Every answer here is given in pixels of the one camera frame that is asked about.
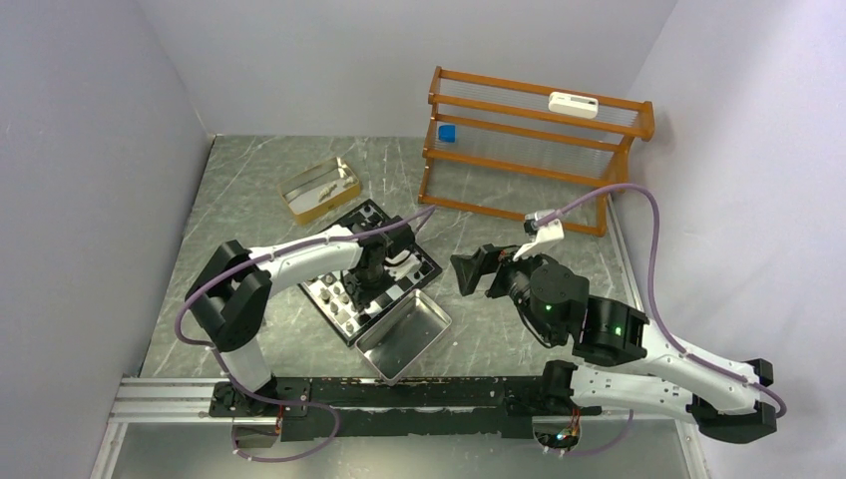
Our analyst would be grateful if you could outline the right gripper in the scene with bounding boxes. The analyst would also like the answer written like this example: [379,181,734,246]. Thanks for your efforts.
[450,238,558,343]

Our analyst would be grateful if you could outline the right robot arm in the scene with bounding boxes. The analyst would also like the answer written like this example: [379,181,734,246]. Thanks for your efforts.
[450,244,777,444]

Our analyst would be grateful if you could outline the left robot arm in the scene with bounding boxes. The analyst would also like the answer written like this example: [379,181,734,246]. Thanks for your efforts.
[178,219,415,415]

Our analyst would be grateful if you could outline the gold tin of white pieces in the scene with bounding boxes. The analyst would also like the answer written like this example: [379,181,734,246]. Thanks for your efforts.
[277,157,362,226]

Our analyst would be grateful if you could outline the black white chessboard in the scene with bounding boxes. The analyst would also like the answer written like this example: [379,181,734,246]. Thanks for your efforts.
[298,223,443,346]

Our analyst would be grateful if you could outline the silver metal tin lid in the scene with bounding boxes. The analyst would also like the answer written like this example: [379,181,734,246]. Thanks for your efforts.
[354,289,452,386]

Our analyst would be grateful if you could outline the blue cube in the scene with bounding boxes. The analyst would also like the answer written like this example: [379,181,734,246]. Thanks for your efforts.
[436,124,457,144]

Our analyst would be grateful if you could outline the orange wooden rack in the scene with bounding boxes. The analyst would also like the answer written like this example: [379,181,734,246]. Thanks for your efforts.
[417,66,656,220]

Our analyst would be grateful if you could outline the white rectangular device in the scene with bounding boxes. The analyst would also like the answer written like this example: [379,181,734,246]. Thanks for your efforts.
[548,92,600,120]

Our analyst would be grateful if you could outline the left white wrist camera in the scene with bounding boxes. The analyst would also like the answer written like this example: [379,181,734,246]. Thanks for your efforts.
[387,254,421,282]

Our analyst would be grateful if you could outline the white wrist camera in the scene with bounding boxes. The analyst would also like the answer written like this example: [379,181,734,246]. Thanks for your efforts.
[387,254,421,282]
[513,210,565,260]

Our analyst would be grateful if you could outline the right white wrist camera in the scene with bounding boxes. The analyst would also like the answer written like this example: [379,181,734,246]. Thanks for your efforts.
[513,210,565,260]

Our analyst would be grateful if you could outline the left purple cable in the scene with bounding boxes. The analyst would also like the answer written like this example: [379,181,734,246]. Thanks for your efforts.
[174,205,438,463]

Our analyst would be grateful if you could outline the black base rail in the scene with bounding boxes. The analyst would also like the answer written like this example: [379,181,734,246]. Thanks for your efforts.
[208,376,602,442]

